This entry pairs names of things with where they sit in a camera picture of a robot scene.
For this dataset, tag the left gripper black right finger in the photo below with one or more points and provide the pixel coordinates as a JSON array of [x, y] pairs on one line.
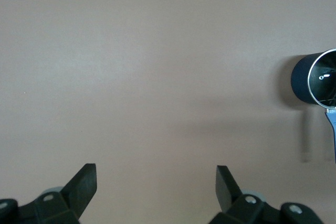
[[225, 187]]

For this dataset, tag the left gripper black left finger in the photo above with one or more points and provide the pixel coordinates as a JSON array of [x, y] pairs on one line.
[[81, 187]]

